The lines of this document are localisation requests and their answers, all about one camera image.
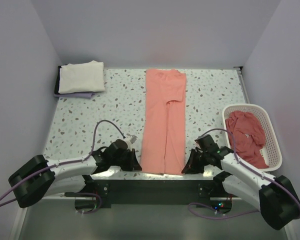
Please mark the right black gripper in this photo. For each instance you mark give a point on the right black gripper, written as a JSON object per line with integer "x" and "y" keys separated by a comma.
{"x": 191, "y": 167}

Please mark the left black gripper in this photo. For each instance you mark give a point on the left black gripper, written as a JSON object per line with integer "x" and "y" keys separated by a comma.
{"x": 133, "y": 164}

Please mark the salmon pink t-shirt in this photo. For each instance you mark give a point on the salmon pink t-shirt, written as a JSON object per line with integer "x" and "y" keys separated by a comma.
{"x": 164, "y": 138}

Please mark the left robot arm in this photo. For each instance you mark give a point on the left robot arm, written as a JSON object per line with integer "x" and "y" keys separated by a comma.
{"x": 40, "y": 177}

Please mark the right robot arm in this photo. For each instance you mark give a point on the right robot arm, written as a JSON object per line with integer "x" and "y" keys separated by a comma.
{"x": 274, "y": 197}

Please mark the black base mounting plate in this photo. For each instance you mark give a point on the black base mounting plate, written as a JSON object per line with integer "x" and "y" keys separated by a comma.
{"x": 154, "y": 192}

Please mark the dark pink t-shirt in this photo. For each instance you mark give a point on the dark pink t-shirt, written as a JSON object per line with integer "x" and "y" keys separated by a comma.
{"x": 247, "y": 137}

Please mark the white plastic laundry basket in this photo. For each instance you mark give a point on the white plastic laundry basket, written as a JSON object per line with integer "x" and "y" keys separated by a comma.
{"x": 271, "y": 150}

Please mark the folded lavender t-shirt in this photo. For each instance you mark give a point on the folded lavender t-shirt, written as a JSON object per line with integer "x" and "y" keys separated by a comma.
{"x": 85, "y": 95}

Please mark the folded cream t-shirt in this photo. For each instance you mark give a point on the folded cream t-shirt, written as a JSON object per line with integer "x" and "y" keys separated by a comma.
{"x": 81, "y": 78}

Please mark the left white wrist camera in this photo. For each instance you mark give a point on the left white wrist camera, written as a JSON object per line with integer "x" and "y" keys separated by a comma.
{"x": 130, "y": 140}

